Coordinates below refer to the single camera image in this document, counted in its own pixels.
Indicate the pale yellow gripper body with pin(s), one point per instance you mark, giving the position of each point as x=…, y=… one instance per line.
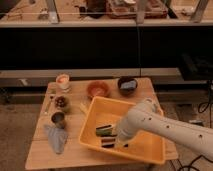
x=120, y=143

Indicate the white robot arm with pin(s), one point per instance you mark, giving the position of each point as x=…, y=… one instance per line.
x=144, y=116

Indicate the small yellow wooden piece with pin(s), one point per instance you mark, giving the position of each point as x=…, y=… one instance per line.
x=83, y=108

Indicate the dark bowl with cloth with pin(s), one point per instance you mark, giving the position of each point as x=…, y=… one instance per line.
x=127, y=85

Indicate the orange bowl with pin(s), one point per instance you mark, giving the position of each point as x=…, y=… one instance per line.
x=98, y=88

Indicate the blue grey cloth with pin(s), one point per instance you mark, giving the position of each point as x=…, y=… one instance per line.
x=57, y=138

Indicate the metal can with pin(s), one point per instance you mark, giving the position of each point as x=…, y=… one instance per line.
x=58, y=119

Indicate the pink white cup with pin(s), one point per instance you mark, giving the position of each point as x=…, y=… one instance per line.
x=62, y=81

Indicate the metal spoon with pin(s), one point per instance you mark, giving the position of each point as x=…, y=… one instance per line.
x=48, y=105

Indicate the long wooden shelf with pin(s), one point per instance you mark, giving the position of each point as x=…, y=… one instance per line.
x=105, y=13

